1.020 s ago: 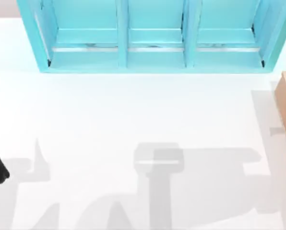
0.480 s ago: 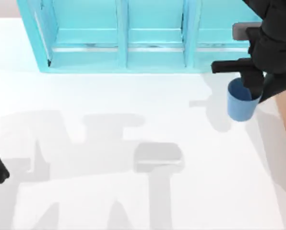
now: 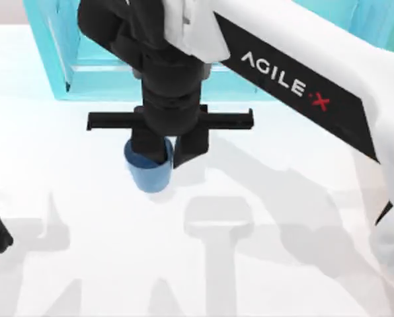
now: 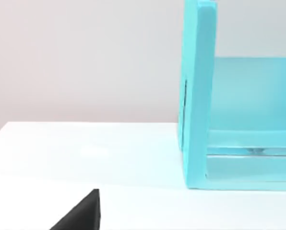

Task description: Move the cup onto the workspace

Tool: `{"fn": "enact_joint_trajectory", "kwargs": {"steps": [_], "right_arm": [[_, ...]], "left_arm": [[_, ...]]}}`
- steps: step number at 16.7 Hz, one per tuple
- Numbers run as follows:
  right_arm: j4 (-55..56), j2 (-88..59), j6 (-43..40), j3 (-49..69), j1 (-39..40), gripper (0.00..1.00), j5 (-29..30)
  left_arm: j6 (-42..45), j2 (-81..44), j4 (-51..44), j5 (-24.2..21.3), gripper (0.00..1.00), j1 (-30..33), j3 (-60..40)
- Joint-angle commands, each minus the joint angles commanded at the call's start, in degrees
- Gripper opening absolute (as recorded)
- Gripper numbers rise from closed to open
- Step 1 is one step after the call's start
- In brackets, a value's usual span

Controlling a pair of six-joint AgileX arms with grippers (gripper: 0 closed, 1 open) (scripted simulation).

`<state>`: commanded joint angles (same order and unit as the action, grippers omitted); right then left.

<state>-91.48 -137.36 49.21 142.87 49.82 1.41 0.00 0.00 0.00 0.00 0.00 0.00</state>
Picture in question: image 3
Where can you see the blue cup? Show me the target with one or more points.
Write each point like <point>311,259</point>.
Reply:
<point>150,178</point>

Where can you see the light blue rack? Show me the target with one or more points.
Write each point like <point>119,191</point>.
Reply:
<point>61,49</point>

